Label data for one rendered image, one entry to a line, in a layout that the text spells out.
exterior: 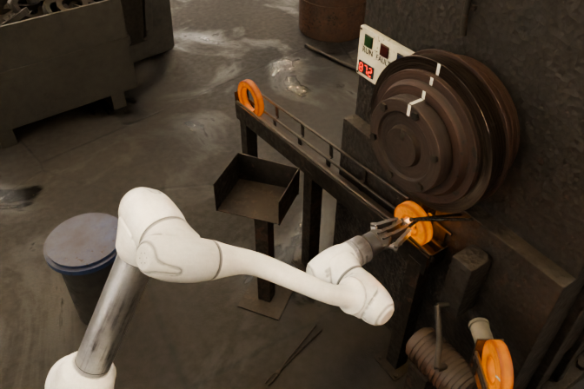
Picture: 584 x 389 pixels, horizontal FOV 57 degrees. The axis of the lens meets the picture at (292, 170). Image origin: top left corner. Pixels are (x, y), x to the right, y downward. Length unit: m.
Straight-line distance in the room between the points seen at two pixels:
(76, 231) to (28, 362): 0.58
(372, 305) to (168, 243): 0.60
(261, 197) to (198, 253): 0.86
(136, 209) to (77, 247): 0.94
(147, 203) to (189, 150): 2.00
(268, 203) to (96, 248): 0.71
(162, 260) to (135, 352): 1.24
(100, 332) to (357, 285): 0.70
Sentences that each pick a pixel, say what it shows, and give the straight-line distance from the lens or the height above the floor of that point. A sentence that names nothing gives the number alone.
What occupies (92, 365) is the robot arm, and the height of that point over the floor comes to 0.68.
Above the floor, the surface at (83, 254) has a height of 0.43.
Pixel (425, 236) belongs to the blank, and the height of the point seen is 0.76.
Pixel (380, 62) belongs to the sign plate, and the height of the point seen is 1.15.
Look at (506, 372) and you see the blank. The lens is 1.55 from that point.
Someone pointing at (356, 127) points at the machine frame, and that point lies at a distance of 2.02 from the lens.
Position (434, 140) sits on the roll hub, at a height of 1.20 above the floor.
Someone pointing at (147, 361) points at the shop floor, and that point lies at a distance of 2.42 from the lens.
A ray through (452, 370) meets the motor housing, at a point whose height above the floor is 0.53.
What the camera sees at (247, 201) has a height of 0.59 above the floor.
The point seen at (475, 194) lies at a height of 1.05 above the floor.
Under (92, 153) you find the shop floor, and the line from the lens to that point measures 3.49.
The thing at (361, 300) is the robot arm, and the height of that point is 0.81.
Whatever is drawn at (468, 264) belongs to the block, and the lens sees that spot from 1.69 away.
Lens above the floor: 2.03
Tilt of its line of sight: 40 degrees down
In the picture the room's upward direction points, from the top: 1 degrees clockwise
